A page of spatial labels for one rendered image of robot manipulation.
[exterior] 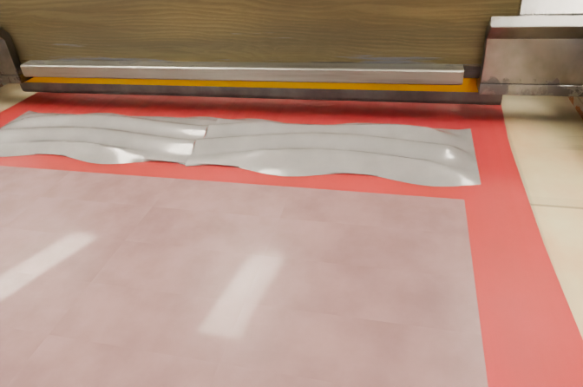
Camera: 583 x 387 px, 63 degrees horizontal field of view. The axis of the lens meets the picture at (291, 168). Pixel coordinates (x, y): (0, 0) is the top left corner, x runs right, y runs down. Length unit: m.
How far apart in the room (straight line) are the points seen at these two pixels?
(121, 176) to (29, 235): 0.06
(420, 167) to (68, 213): 0.20
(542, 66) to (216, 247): 0.23
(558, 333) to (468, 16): 0.20
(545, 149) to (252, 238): 0.19
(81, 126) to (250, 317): 0.24
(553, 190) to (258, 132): 0.19
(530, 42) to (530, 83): 0.03
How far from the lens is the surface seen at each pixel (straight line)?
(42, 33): 0.44
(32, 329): 0.23
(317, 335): 0.20
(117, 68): 0.40
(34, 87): 0.49
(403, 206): 0.26
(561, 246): 0.25
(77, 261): 0.26
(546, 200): 0.28
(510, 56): 0.34
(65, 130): 0.39
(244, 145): 0.32
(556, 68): 0.35
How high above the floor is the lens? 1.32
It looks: 46 degrees down
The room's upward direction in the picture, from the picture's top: 11 degrees counter-clockwise
